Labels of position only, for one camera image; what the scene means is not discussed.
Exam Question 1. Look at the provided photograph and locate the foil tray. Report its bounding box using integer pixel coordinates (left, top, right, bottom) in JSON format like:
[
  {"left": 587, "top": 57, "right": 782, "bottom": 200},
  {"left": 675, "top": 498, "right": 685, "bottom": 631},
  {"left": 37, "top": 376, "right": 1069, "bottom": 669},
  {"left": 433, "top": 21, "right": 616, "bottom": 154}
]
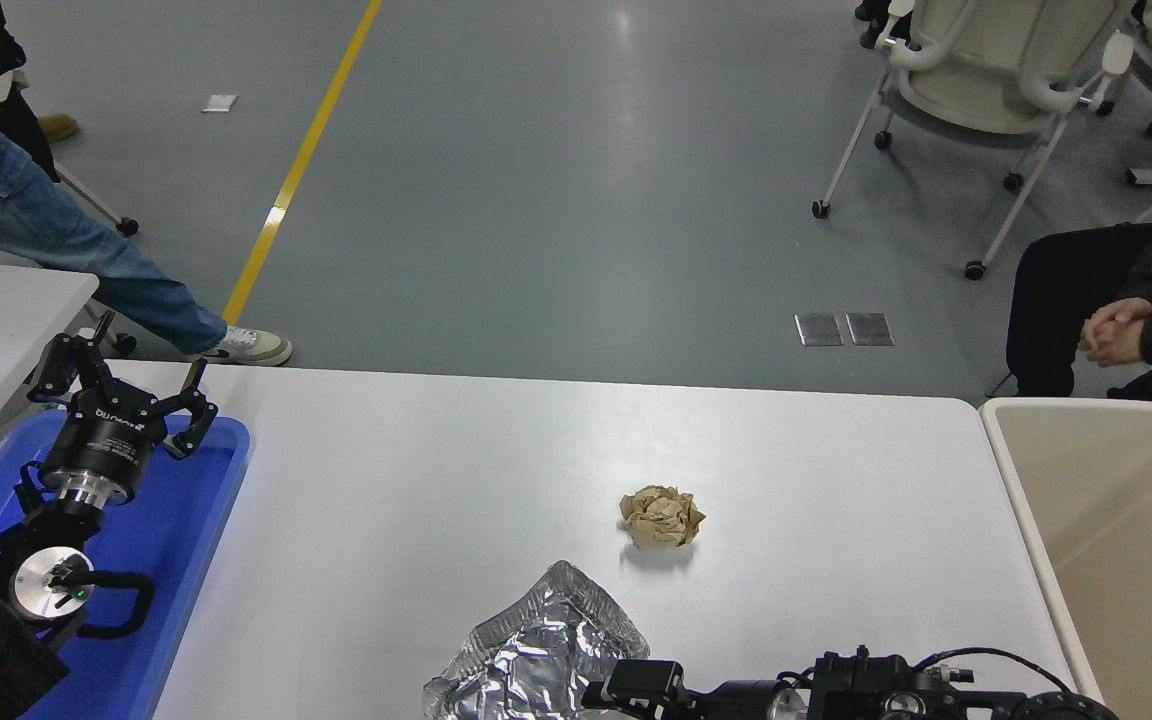
[{"left": 423, "top": 560, "right": 652, "bottom": 720}]

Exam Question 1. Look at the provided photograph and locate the white rolling chair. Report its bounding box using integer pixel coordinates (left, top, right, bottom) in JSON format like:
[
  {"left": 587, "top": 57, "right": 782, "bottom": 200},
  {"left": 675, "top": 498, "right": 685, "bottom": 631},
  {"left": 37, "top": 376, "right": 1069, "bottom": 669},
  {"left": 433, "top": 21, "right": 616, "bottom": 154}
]
[{"left": 813, "top": 0, "right": 1137, "bottom": 281}]

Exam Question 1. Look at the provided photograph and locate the large pale bin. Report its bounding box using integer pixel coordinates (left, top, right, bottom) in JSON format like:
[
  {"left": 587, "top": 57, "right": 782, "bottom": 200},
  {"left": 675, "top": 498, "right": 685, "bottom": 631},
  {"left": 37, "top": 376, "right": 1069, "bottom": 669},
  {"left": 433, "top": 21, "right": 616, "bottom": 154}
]
[{"left": 979, "top": 397, "right": 1152, "bottom": 720}]

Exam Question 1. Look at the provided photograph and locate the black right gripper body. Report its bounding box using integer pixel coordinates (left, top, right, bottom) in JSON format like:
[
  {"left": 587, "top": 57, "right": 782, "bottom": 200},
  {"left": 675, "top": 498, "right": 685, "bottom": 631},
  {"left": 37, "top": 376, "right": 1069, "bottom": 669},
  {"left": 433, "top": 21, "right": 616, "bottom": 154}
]
[{"left": 711, "top": 680, "right": 787, "bottom": 720}]

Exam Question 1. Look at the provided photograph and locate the black jacket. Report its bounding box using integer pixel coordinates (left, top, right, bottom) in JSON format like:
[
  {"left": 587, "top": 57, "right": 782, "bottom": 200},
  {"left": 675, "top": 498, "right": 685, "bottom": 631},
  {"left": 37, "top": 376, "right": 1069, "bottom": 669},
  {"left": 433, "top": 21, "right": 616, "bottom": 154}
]
[{"left": 0, "top": 60, "right": 62, "bottom": 183}]

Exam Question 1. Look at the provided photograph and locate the grey rolling chair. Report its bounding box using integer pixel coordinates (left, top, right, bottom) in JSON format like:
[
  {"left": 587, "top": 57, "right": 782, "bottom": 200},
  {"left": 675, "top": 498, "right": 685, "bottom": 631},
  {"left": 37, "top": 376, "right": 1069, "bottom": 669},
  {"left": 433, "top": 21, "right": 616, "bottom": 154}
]
[{"left": 0, "top": 68, "right": 140, "bottom": 263}]

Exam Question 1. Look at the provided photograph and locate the tan paper ball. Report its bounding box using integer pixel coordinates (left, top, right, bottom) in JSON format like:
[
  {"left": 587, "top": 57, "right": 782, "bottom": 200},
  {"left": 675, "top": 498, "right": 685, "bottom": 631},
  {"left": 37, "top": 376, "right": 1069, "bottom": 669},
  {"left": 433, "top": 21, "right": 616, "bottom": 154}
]
[{"left": 619, "top": 485, "right": 707, "bottom": 551}]

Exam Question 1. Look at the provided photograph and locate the blue plastic tray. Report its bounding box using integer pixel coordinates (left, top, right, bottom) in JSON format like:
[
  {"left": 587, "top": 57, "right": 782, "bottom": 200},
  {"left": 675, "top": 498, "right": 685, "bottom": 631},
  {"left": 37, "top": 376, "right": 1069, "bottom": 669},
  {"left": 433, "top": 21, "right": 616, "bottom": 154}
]
[{"left": 0, "top": 410, "right": 252, "bottom": 720}]

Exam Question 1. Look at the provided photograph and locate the person's right hand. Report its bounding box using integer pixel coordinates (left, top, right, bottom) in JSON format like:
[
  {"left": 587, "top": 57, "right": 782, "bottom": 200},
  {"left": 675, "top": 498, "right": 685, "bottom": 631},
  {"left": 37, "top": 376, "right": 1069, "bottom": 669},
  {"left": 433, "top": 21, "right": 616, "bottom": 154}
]
[{"left": 1081, "top": 297, "right": 1152, "bottom": 343}]

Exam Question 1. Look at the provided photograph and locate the person's left hand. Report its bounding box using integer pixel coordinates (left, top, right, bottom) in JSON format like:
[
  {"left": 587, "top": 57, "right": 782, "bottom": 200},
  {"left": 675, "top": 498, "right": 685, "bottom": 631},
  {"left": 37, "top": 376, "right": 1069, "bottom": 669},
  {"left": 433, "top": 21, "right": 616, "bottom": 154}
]
[{"left": 1086, "top": 325, "right": 1147, "bottom": 367}]

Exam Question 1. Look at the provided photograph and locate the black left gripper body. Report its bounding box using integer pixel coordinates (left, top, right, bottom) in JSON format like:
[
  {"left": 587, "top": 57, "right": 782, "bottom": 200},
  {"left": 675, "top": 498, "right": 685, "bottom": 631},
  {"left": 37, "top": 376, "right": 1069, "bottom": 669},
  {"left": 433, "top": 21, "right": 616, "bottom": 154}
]
[{"left": 39, "top": 392, "right": 169, "bottom": 498}]

